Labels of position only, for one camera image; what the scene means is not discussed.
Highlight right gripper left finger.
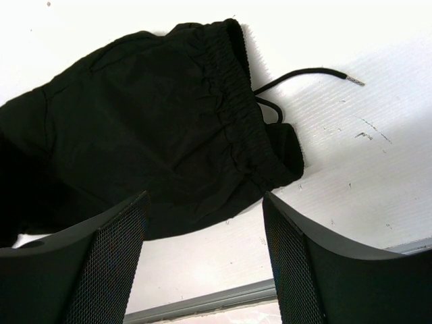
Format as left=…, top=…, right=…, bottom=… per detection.
left=1, top=192, right=151, bottom=323

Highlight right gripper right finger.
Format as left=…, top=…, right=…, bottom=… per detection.
left=263, top=193, right=431, bottom=323

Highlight black trousers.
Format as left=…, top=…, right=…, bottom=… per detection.
left=0, top=18, right=367, bottom=249

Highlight aluminium rail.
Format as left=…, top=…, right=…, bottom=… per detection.
left=124, top=242, right=432, bottom=324

